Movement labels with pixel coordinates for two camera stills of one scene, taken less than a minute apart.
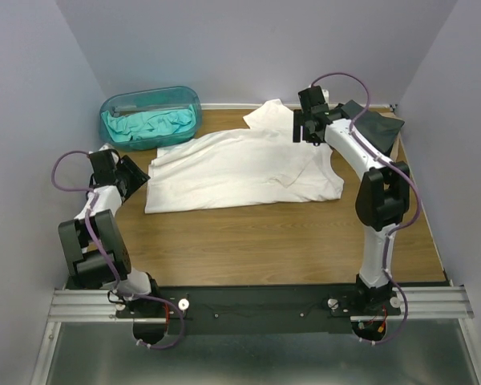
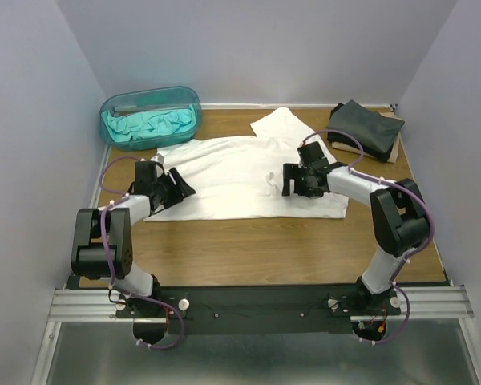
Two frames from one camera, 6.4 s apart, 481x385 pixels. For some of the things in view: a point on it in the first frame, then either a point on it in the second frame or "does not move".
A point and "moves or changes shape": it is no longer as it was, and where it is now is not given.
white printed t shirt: x=259 y=164 moves or changes shape
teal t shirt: x=149 y=123 does not move
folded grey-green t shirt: x=380 y=128 does not move
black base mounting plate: x=259 y=309 does not move
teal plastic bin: x=137 y=119 does not move
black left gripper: x=139 y=176 to x=176 y=195
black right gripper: x=300 y=119 to x=290 y=171
